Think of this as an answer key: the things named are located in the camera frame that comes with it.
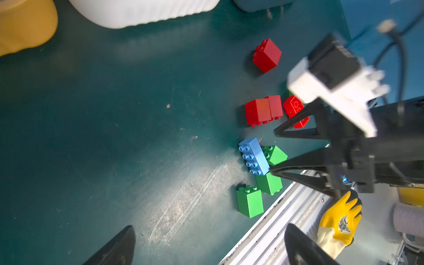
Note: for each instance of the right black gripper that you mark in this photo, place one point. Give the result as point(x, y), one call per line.
point(374, 149)

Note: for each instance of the white plastic bin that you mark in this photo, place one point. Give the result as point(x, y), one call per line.
point(117, 14)

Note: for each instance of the red lego brick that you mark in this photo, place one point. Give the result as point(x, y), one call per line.
point(266, 56)
point(262, 111)
point(292, 107)

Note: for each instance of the yellow glove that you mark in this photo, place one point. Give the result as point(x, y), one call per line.
point(339, 224)

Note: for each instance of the blue lego brick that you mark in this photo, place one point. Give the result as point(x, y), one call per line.
point(254, 157)

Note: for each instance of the green lego brick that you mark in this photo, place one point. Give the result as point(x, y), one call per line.
point(274, 155)
point(269, 184)
point(249, 201)

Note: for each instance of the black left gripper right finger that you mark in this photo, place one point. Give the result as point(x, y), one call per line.
point(302, 250)

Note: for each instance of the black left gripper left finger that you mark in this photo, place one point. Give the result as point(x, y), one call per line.
point(118, 251)

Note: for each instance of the yellow plastic bin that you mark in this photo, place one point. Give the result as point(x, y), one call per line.
point(26, 24)

